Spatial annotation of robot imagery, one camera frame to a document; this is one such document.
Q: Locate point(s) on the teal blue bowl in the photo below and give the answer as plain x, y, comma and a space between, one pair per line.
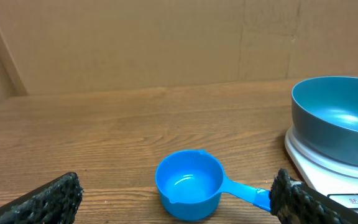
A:
325, 115

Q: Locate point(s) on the white digital kitchen scale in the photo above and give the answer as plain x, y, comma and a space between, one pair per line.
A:
334, 179

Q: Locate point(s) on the blue plastic measuring scoop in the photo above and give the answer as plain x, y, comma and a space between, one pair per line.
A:
190, 183

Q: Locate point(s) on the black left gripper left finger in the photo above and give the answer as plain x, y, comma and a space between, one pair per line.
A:
55, 202

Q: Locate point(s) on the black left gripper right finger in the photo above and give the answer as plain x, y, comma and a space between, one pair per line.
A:
293, 202

